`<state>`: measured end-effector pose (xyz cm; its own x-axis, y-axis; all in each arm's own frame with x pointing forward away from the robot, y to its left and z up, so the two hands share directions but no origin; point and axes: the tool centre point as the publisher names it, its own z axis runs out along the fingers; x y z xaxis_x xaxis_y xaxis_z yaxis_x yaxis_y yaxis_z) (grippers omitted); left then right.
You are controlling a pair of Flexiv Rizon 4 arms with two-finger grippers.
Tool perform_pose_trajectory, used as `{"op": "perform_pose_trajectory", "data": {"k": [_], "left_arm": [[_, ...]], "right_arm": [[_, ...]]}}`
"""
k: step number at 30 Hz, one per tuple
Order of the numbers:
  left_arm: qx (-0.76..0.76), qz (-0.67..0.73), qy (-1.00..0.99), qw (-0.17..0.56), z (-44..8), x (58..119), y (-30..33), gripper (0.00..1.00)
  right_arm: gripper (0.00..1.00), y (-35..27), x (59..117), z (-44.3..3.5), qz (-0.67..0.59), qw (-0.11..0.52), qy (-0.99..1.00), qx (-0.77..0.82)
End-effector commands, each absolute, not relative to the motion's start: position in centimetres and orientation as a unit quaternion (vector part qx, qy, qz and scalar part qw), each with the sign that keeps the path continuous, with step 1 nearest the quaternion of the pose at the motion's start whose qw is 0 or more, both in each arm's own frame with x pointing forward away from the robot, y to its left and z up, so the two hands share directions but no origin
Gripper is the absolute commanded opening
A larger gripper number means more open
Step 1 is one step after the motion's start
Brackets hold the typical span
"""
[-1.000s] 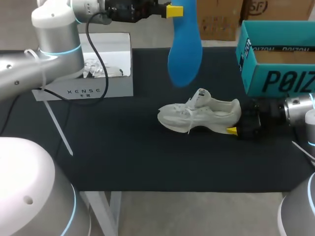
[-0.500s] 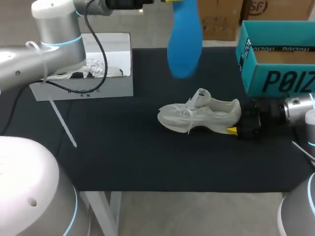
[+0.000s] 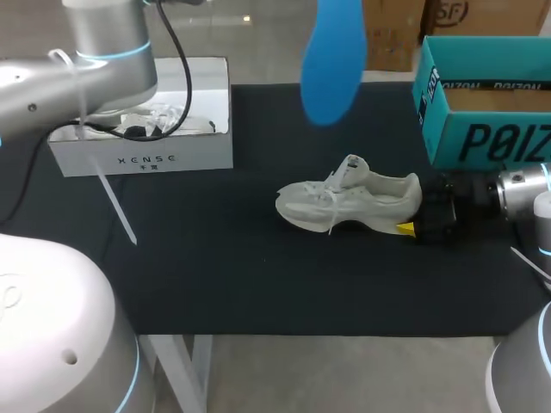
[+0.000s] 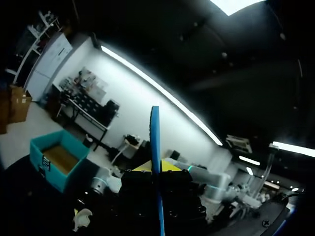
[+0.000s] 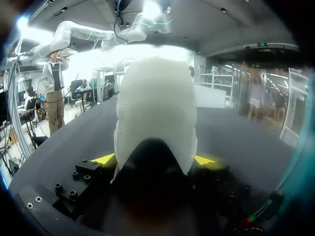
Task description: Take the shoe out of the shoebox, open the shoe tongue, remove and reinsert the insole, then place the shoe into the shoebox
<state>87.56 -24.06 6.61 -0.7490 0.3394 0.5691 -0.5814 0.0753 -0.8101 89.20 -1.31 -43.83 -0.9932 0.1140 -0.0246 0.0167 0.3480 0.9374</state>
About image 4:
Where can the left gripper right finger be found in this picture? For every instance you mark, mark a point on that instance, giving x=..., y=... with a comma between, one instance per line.
x=179, y=191

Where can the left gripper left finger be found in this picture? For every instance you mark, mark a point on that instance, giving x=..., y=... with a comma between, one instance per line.
x=137, y=186

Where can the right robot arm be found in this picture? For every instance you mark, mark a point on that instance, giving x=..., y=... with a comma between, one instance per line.
x=216, y=182

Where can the white shoe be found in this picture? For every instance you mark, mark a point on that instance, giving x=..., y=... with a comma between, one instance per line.
x=82, y=217

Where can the teal box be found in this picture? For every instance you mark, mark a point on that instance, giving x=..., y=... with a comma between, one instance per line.
x=73, y=150

